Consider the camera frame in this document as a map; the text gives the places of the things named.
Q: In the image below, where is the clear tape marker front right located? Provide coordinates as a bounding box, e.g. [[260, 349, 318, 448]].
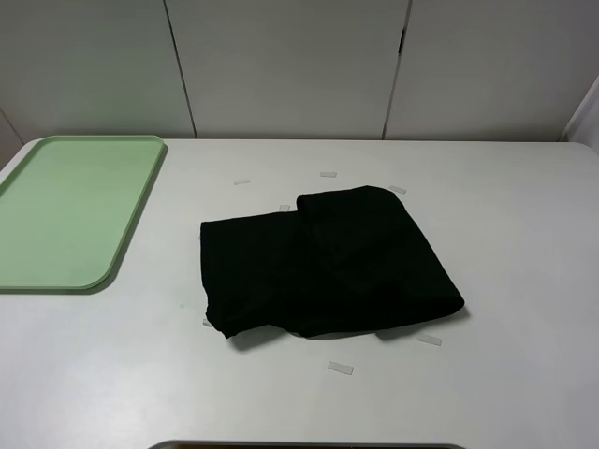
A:
[[416, 334, 442, 346]]

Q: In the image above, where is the light green plastic tray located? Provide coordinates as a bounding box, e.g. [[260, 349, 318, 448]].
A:
[[1, 136, 167, 292]]

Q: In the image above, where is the clear tape marker back right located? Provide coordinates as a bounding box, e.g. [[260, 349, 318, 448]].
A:
[[388, 185, 407, 195]]

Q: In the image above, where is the black short sleeve shirt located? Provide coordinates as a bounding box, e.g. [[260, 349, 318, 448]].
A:
[[199, 186, 465, 338]]

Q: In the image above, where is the clear tape marker front middle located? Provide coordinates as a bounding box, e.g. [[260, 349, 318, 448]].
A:
[[328, 361, 354, 375]]

